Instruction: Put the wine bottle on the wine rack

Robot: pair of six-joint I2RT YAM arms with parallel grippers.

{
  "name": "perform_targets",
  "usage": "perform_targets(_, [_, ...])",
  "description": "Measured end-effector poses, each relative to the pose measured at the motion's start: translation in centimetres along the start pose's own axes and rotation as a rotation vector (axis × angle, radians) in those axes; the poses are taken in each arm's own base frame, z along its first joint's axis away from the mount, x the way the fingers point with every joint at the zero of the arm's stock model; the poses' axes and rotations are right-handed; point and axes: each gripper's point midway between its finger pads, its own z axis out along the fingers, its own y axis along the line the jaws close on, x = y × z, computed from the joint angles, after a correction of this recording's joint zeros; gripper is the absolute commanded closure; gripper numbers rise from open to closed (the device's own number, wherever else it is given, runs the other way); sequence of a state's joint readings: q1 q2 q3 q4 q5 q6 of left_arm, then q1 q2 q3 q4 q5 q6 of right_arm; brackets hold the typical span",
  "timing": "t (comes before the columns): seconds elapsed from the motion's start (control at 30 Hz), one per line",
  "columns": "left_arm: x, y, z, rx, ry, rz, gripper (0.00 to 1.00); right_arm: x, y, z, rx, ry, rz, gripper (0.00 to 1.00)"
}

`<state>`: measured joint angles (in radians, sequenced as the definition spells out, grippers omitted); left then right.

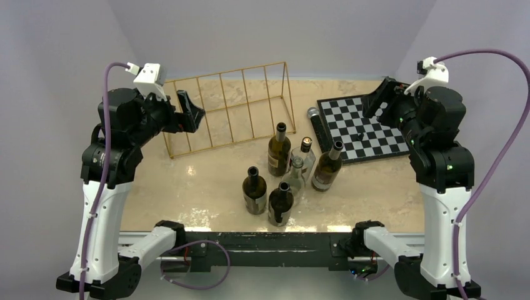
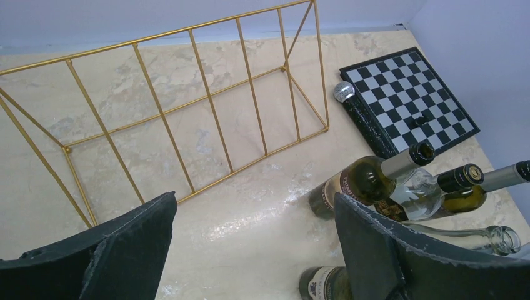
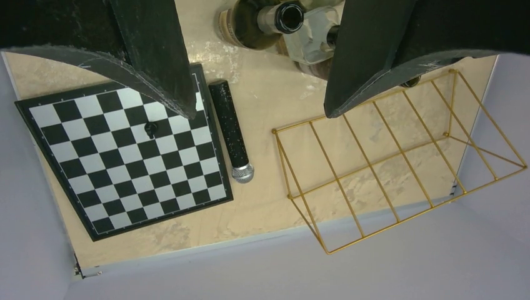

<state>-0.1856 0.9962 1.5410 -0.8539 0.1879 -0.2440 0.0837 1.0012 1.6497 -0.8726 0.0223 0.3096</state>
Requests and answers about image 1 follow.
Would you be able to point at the clear square liquor bottle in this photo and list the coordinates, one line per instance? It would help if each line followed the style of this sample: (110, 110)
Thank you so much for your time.
(305, 152)

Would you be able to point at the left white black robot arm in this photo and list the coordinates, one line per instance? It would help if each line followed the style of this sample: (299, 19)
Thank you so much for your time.
(109, 164)

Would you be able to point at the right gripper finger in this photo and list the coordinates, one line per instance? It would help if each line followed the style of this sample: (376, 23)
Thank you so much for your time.
(383, 93)
(391, 116)

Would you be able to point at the black mounting base bar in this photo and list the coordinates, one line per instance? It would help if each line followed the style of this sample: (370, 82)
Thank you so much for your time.
(331, 250)

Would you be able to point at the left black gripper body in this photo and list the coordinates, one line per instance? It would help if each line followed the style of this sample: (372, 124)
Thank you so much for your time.
(158, 115)

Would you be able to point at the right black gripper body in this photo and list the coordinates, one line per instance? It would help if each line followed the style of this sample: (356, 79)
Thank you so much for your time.
(405, 105)

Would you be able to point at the green bottle silver cap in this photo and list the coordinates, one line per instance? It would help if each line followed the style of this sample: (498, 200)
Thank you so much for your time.
(279, 149)

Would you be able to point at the gold wire wine rack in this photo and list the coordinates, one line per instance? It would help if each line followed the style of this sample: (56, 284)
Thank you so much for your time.
(240, 105)

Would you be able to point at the dark bottle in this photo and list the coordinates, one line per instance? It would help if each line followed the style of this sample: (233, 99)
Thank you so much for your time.
(281, 201)
(254, 189)

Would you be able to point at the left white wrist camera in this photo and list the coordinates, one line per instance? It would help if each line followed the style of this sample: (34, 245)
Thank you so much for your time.
(149, 80)

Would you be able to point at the black white chessboard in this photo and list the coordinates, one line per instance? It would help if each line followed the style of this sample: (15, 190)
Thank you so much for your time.
(343, 121)

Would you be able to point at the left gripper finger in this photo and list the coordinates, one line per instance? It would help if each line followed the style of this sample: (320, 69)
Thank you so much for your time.
(196, 113)
(189, 125)

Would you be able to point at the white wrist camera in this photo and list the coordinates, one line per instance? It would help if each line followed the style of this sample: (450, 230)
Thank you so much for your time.
(431, 73)
(149, 80)

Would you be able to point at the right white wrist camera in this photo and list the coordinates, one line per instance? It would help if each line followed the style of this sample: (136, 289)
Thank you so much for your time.
(431, 73)

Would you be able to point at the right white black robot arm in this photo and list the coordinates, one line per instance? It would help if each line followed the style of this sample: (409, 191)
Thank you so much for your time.
(428, 120)

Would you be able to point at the clear round glass bottle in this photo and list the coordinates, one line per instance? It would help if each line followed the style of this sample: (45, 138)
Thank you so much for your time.
(295, 179)

